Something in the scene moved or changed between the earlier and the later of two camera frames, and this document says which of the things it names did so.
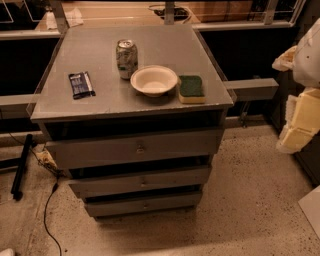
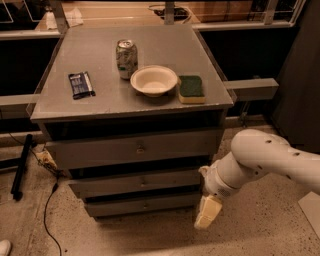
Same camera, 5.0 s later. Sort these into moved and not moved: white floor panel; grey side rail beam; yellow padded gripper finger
Moved: yellow padded gripper finger
Not moved: grey side rail beam; white floor panel
